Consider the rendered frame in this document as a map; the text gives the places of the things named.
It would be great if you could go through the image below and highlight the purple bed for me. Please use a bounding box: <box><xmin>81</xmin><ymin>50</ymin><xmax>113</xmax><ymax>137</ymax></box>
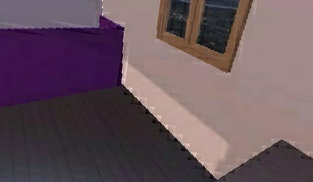
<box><xmin>0</xmin><ymin>2</ymin><xmax>132</xmax><ymax>138</ymax></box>

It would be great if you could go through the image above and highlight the brown wooden framed window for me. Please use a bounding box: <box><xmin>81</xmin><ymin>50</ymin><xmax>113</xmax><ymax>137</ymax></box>
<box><xmin>151</xmin><ymin>0</ymin><xmax>255</xmax><ymax>75</ymax></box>

